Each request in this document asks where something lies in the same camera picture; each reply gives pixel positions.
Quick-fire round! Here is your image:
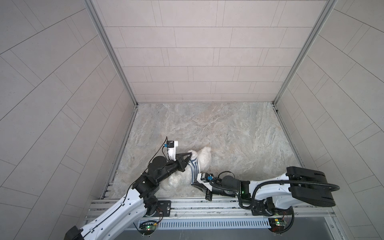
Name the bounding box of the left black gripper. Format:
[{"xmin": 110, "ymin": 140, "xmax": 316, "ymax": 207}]
[{"xmin": 153, "ymin": 153, "xmax": 192, "ymax": 185}]

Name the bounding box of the blue white striped sweater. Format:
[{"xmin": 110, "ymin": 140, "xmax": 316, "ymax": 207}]
[{"xmin": 188, "ymin": 158, "xmax": 200, "ymax": 184}]

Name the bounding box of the white teddy bear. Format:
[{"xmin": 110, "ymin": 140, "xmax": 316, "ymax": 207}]
[{"xmin": 160, "ymin": 147, "xmax": 212, "ymax": 191}]

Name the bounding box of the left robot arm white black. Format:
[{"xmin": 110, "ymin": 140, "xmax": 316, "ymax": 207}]
[{"xmin": 64, "ymin": 152, "xmax": 197, "ymax": 240}]

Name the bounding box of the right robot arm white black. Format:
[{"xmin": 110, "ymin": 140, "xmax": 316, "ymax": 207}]
[{"xmin": 192, "ymin": 167, "xmax": 340, "ymax": 217}]

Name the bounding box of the white ventilation grille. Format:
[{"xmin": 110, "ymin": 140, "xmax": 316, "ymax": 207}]
[{"xmin": 157, "ymin": 218, "xmax": 271, "ymax": 230}]

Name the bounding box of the left green circuit board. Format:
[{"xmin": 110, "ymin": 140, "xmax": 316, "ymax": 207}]
[{"xmin": 139, "ymin": 220, "xmax": 159, "ymax": 236}]

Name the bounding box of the green circuit board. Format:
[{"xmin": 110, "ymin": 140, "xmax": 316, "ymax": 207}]
[
  {"xmin": 139, "ymin": 220, "xmax": 159, "ymax": 236},
  {"xmin": 268, "ymin": 218, "xmax": 286, "ymax": 233}
]

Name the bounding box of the right green circuit board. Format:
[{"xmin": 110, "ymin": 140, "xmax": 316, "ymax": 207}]
[{"xmin": 268, "ymin": 218, "xmax": 286, "ymax": 233}]

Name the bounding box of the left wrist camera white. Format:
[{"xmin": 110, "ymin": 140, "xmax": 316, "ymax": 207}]
[{"xmin": 164, "ymin": 141, "xmax": 179, "ymax": 161}]

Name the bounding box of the aluminium mounting rail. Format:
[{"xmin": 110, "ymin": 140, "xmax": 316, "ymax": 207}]
[{"xmin": 85, "ymin": 196, "xmax": 335, "ymax": 221}]

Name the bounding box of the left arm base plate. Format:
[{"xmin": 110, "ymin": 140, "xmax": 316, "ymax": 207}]
[{"xmin": 145, "ymin": 201, "xmax": 172, "ymax": 217}]

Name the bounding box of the left corner aluminium post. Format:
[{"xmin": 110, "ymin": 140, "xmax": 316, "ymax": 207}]
[{"xmin": 84, "ymin": 0, "xmax": 139, "ymax": 108}]

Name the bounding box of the corner aluminium post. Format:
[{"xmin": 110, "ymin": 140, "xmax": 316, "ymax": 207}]
[
  {"xmin": 84, "ymin": 0, "xmax": 139, "ymax": 108},
  {"xmin": 272, "ymin": 0, "xmax": 337, "ymax": 107}
]

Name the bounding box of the right corner aluminium post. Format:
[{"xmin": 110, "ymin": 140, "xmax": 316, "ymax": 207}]
[{"xmin": 272, "ymin": 0, "xmax": 337, "ymax": 107}]

